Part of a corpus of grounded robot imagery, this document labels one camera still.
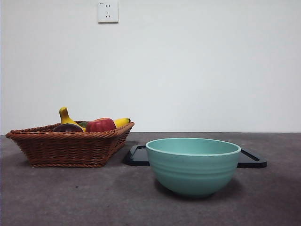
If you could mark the teal ribbed bowl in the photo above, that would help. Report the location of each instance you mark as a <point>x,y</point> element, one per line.
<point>192,174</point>

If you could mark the dark purple plum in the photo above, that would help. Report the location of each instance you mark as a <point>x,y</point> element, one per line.
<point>68,128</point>

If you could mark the black rectangular tray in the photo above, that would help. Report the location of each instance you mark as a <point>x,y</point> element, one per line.
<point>135,160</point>

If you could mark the red apple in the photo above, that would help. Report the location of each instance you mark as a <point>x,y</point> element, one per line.
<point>101,124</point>

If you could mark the green fruit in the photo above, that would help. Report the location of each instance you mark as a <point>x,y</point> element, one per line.
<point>82,124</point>

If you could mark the yellow banana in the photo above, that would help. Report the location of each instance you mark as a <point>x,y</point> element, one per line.
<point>64,116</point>

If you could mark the brown wicker basket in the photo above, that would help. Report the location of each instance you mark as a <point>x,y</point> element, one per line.
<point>65,148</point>

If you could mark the white wall socket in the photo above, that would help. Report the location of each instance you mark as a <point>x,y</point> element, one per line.
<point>108,11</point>

